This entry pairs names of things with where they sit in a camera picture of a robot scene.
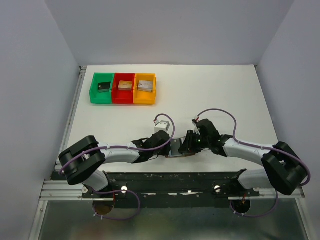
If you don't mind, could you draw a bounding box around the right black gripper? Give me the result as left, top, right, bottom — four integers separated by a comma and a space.
177, 129, 211, 154

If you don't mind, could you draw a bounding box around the brown leather card holder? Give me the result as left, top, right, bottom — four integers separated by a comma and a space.
165, 137, 197, 159

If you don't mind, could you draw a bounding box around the black credit card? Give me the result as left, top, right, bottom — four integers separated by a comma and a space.
169, 138, 182, 157

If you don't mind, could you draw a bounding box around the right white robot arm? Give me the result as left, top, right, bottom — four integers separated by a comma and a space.
178, 119, 308, 196

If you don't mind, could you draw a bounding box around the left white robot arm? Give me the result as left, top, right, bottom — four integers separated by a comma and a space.
58, 130, 172, 198

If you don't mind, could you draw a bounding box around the silver card stack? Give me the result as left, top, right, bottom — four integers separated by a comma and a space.
137, 80, 153, 93

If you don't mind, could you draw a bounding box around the gold card stack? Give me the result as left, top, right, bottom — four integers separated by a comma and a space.
118, 80, 132, 91

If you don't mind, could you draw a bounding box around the black card stack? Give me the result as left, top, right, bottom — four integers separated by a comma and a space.
97, 81, 111, 93

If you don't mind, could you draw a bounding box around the orange plastic bin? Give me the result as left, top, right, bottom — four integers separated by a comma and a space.
133, 73, 157, 105

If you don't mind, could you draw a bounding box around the red plastic bin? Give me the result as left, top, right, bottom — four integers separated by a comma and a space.
111, 72, 135, 105

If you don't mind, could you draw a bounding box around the green plastic bin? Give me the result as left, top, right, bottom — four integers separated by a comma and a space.
89, 72, 115, 105

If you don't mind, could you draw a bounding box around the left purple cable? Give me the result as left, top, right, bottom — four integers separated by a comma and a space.
58, 113, 175, 221

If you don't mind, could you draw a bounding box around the purple cable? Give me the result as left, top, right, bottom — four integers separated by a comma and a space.
58, 113, 175, 221
192, 108, 312, 218

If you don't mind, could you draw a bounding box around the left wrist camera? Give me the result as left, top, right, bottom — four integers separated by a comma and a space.
154, 120, 170, 133

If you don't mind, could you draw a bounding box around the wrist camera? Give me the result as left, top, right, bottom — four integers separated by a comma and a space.
154, 120, 170, 133
191, 116, 200, 135

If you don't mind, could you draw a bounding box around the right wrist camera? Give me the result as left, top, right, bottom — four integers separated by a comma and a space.
191, 116, 200, 135

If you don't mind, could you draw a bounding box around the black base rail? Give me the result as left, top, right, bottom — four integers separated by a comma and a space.
82, 172, 260, 209

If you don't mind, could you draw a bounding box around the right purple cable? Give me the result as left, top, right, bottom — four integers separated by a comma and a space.
192, 108, 312, 218

